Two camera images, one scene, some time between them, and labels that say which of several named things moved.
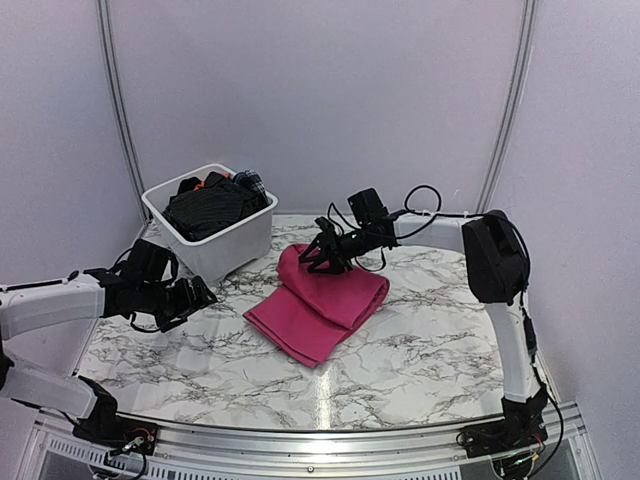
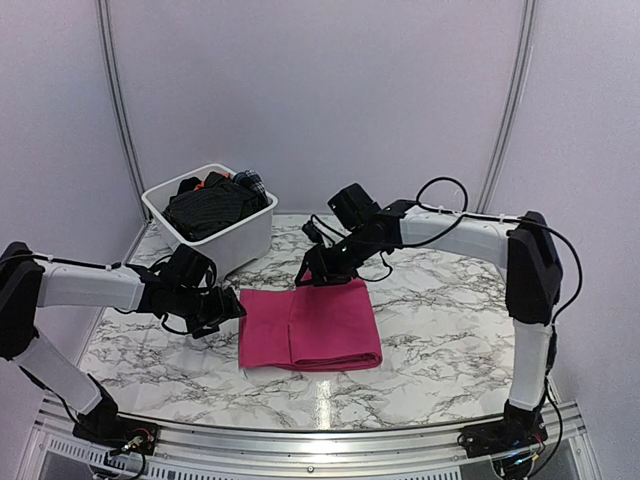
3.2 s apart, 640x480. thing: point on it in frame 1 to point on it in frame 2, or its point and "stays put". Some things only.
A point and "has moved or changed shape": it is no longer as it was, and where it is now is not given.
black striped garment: x=217 y=206 stays put
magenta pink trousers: x=311 y=314 has moved or changed shape
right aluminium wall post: x=517 y=86 stays put
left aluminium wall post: x=119 y=103 stays put
